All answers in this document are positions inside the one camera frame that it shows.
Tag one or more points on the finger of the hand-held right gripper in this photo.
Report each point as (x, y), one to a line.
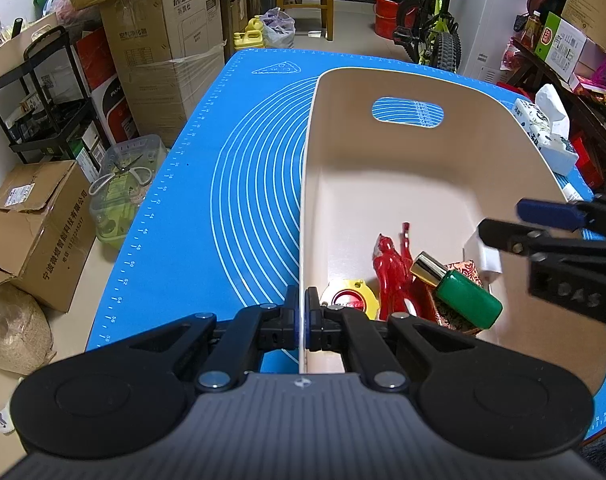
(548, 211)
(513, 237)

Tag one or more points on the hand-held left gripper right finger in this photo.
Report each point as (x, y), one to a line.
(328, 327)

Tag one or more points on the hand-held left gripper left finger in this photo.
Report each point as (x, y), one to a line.
(278, 325)

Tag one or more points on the yellow plastic toy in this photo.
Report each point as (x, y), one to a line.
(355, 285)

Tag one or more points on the red floral patterned box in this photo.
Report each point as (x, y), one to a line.
(465, 270)

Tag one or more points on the green bottle with gold cap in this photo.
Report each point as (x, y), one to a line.
(468, 300)

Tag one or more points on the red toy figure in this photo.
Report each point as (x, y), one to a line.
(393, 270)

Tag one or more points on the beige plastic storage bin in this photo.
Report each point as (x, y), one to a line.
(423, 170)

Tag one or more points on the white pill bottle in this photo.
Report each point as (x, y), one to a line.
(575, 193)

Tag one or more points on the red gift bags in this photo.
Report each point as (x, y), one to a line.
(590, 160)

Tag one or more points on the white patterned tissue box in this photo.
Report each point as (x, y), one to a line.
(548, 140)

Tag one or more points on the blue silicone mat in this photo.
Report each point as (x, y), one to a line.
(243, 185)

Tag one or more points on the green white carton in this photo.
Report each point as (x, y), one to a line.
(563, 47)

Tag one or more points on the orange drink bottle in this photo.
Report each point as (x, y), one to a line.
(532, 30)

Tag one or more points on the white chest freezer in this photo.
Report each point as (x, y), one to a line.
(493, 25)

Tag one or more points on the clear plastic basket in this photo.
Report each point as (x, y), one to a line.
(118, 210)

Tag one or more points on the green black bicycle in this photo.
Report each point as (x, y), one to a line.
(440, 35)

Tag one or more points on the taped brown cardboard box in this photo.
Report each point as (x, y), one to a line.
(178, 100)

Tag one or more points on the red bucket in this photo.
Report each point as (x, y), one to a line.
(385, 15)

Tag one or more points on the torn cardboard box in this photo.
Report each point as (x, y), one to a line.
(38, 230)

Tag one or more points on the clear bag of grain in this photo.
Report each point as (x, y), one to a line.
(13, 330)

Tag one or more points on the small white cloth scrap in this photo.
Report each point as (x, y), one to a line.
(5, 419)

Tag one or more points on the red white appliance box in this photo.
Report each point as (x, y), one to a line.
(108, 90)

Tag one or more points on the yellow plastic jug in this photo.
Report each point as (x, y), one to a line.
(248, 35)

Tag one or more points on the translucent plastic bag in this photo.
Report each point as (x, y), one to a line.
(280, 30)

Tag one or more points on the black utility cart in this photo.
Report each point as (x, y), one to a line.
(38, 110)

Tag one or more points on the large brown cardboard box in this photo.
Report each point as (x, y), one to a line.
(168, 20)

